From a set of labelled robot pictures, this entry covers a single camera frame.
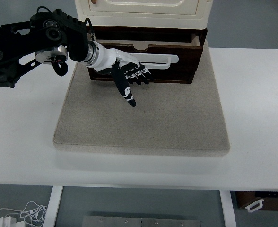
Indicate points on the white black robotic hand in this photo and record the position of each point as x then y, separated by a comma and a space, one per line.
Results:
100, 58

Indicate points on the white drawer handle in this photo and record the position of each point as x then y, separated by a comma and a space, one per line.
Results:
156, 61

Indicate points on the dark wooden drawer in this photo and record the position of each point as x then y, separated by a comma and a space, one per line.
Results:
181, 72

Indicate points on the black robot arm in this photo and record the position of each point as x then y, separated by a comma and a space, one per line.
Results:
52, 37

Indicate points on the cream plastic cabinet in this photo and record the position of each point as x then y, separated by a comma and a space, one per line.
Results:
179, 14

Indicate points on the grey fabric pad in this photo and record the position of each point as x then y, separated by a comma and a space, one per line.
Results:
168, 120

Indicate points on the white power adapter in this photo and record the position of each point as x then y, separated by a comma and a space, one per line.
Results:
7, 221

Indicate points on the dark wooden drawer frame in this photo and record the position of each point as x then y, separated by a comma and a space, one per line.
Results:
144, 39

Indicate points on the white table leg frame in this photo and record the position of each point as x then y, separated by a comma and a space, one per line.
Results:
55, 198

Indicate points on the grey metal base plate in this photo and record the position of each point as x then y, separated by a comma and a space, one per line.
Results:
106, 221

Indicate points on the brown box with white handle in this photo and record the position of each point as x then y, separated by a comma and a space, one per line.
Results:
257, 200

